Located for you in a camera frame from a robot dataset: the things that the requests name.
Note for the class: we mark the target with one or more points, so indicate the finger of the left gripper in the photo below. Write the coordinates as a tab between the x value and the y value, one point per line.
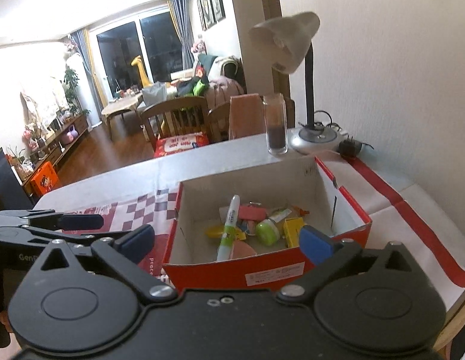
80	222

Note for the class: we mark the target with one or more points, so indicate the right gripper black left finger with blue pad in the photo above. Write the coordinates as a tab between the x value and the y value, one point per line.
114	254

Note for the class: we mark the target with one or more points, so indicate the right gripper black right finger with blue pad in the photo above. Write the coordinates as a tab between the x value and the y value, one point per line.
331	259

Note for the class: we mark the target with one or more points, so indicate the yellow rectangular box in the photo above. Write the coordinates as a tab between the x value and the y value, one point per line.
291	229

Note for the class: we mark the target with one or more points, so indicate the green capped plastic bottle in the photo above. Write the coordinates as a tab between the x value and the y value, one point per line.
270	230

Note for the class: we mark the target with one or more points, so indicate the pink heart shaped dish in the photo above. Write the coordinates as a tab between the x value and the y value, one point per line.
241	249

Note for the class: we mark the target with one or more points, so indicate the pink red binder clip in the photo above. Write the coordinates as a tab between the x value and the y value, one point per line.
252	213

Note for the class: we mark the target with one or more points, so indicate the green white marker pen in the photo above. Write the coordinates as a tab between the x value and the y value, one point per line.
229	230

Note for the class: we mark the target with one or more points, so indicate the red orange charm keychain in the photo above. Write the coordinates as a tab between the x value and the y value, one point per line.
299	211

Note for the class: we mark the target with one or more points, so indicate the pink face doll figure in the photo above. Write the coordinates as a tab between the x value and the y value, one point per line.
247	227

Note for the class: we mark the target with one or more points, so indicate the white grey cylinder roll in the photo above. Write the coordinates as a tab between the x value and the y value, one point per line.
223	213

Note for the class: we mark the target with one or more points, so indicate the black speaker cabinet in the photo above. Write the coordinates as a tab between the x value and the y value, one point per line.
12	195

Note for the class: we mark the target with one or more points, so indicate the orange gift box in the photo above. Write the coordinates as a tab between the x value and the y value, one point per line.
44	180

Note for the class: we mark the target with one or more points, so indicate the red cardboard box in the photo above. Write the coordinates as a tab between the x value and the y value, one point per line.
190	258

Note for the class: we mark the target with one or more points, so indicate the pink bag on cabinet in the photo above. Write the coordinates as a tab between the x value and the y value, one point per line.
70	135

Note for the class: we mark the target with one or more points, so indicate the wooden tv cabinet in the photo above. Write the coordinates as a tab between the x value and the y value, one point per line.
54	151

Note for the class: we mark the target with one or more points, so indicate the black power adapter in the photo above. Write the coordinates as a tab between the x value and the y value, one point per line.
351	148

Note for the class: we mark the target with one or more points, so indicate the red white patterned mat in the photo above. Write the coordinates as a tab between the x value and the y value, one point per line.
147	193

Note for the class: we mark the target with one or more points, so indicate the red printed seat cushion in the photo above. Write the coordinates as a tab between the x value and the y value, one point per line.
177	144

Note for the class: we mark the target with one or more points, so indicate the wooden coffee table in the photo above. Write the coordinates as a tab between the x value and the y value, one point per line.
119	108

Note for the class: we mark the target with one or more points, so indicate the green potted plant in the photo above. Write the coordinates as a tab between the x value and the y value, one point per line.
70	86

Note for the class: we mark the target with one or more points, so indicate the wooden dining chair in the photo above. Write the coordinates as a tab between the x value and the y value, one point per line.
176	117

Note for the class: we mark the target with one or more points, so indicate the glass jar dark contents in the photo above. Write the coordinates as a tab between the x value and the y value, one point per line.
274	112

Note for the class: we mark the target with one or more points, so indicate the pink towel on chair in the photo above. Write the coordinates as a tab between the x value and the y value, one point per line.
245	116

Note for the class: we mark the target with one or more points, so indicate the yellow giraffe toy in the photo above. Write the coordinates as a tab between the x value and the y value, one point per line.
138	63

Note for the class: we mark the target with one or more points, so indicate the sofa with clothes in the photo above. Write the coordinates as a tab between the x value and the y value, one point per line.
216	78

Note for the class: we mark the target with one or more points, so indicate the white desk lamp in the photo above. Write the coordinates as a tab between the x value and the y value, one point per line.
286	42

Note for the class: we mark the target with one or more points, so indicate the framed pictures over sofa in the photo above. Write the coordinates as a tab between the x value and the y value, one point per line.
211	12

